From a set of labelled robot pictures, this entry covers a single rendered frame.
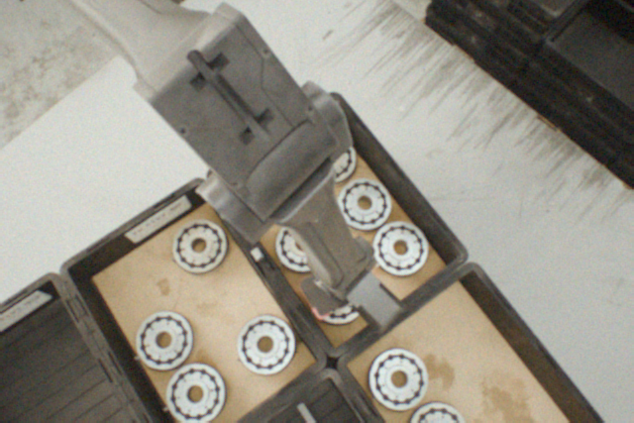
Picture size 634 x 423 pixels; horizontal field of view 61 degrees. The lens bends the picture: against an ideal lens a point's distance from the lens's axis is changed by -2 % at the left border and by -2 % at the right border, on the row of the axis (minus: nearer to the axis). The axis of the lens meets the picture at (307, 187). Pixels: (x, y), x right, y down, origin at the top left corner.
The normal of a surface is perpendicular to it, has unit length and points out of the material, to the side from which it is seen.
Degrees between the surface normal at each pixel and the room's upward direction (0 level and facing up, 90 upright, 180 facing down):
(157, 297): 0
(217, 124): 47
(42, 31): 0
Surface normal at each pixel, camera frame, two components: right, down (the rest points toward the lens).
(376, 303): -0.01, -0.18
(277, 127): 0.46, 0.31
